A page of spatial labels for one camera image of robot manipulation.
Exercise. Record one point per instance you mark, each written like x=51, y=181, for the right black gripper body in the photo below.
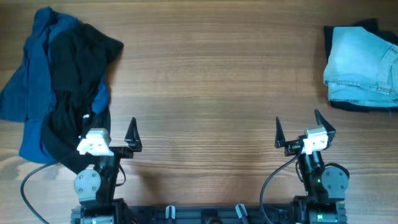
x=292, y=147

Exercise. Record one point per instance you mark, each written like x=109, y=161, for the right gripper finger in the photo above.
x=279, y=134
x=322, y=121

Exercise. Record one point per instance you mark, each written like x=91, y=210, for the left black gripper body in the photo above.
x=122, y=152

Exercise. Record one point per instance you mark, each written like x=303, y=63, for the black polo shirt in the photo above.
x=79, y=59

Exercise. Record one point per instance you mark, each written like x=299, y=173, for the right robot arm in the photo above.
x=325, y=184

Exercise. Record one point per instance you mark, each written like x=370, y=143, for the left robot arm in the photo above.
x=96, y=187

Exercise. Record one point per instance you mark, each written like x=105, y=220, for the folded light blue jeans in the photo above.
x=360, y=65

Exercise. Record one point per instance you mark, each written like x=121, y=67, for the blue t-shirt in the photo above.
x=28, y=96

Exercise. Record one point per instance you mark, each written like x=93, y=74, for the folded black garment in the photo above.
x=370, y=25

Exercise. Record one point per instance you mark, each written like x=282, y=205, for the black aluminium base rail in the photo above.
x=279, y=213

